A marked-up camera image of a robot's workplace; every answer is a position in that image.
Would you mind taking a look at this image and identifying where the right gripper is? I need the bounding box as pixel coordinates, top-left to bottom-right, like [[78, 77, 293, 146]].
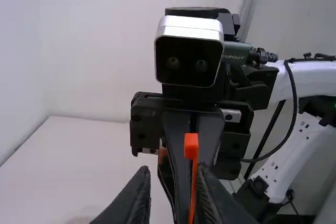
[[130, 83, 255, 224]]

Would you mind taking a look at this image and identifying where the orange cable tie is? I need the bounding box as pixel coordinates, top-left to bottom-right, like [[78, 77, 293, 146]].
[[183, 132, 200, 224]]

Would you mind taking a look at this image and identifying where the black cable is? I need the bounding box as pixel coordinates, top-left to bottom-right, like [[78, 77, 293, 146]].
[[245, 100, 287, 180], [240, 56, 300, 163]]

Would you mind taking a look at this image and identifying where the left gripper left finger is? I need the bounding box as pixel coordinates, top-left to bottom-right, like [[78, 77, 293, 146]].
[[90, 165, 153, 224]]

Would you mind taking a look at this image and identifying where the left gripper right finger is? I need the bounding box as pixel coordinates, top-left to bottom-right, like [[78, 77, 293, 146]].
[[195, 162, 253, 224]]

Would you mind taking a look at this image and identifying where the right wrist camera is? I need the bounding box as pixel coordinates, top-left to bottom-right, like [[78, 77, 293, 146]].
[[153, 15, 226, 89]]

